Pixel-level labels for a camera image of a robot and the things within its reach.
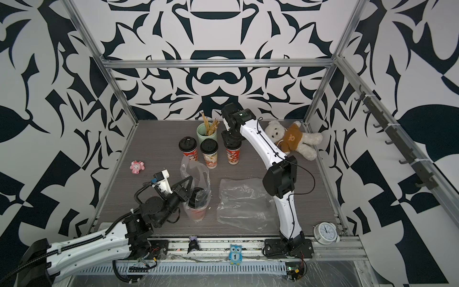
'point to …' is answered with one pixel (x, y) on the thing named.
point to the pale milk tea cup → (209, 148)
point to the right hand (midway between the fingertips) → (230, 137)
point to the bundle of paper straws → (210, 130)
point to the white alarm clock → (326, 233)
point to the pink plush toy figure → (136, 166)
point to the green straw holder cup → (201, 131)
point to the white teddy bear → (292, 139)
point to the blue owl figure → (235, 255)
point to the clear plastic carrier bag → (201, 179)
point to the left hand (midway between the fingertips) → (191, 175)
